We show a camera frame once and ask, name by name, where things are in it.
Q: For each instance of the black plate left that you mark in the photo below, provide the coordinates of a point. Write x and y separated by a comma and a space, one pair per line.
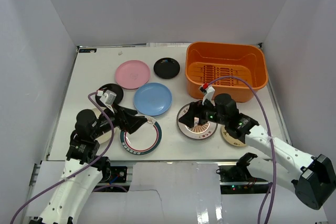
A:
114, 88

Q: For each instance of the blue plate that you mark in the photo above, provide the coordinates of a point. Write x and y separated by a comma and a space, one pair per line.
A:
152, 99

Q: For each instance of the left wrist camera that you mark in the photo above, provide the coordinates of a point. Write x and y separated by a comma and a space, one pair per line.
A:
107, 98

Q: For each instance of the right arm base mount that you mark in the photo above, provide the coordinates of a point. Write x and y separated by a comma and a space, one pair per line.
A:
235, 179

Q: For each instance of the small black plate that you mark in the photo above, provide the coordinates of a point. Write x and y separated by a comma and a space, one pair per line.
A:
166, 68

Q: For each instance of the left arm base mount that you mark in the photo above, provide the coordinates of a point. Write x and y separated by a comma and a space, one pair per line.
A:
117, 177

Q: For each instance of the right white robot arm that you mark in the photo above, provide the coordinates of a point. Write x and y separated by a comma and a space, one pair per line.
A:
310, 178

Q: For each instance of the black label sticker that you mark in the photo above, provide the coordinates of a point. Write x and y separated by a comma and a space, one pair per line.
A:
87, 50

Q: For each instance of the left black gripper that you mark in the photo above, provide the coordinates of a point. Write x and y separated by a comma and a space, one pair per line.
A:
121, 118

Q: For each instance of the orange plastic bin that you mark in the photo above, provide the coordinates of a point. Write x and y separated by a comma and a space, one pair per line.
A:
208, 61

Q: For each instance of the white plate green rim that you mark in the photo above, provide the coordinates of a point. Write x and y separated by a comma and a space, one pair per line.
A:
145, 140

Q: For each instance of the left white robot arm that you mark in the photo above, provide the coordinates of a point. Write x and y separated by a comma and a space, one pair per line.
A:
84, 168

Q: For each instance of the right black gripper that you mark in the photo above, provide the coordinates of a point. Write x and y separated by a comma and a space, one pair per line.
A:
196, 110

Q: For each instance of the plain cream plate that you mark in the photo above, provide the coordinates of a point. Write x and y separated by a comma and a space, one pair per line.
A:
103, 136

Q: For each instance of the pink plate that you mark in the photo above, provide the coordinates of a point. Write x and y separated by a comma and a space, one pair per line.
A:
132, 74

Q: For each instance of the cream floral plate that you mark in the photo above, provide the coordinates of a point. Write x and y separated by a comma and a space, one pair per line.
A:
230, 140

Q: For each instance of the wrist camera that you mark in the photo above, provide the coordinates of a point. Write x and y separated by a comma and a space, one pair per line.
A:
107, 98
208, 91

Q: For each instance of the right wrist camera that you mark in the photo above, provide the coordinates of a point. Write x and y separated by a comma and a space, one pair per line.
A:
208, 91

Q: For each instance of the sunburst pattern plate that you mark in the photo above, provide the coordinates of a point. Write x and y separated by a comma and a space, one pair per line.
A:
197, 132

